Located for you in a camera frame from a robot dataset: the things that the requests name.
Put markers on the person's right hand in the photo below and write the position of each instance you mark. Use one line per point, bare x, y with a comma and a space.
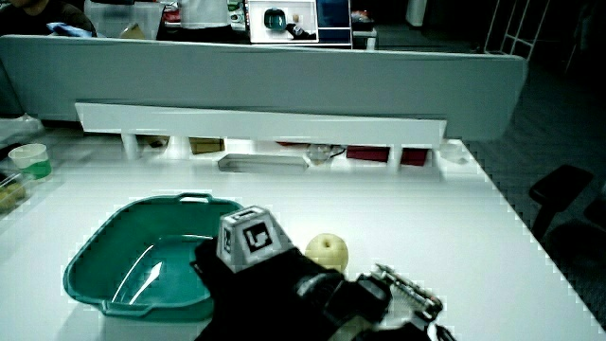
274, 289

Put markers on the yellow apple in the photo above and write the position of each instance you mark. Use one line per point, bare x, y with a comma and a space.
327, 252

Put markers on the white desk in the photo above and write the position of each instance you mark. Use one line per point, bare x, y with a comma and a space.
388, 213

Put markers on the white desk shelf riser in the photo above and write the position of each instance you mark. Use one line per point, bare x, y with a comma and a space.
260, 124

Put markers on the gray metal tray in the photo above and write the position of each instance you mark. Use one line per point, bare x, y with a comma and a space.
262, 163

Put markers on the teal plastic basin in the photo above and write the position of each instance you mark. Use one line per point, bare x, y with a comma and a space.
142, 256

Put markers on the brown cardboard box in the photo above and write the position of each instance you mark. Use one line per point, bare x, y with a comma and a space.
206, 145

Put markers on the dark red box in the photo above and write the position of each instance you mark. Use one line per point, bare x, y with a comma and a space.
368, 153
414, 156

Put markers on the gray partition panel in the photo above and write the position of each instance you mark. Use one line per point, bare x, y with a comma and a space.
284, 78

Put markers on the clear plastic cup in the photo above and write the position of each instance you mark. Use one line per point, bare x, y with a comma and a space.
452, 152

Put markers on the white framed monitor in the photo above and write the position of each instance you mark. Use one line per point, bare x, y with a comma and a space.
283, 21

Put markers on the green and white paper cup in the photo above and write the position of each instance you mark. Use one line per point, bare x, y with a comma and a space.
32, 161

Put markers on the clear plastic food container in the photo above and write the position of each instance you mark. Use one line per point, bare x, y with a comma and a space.
10, 193

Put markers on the black chair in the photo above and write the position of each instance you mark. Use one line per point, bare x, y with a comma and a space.
558, 187

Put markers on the clear plastic storage box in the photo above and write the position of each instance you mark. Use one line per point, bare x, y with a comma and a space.
123, 16

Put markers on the blue cloth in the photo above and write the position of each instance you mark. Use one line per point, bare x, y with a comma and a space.
68, 30

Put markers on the white metal rack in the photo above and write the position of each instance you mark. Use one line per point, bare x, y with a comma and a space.
516, 28

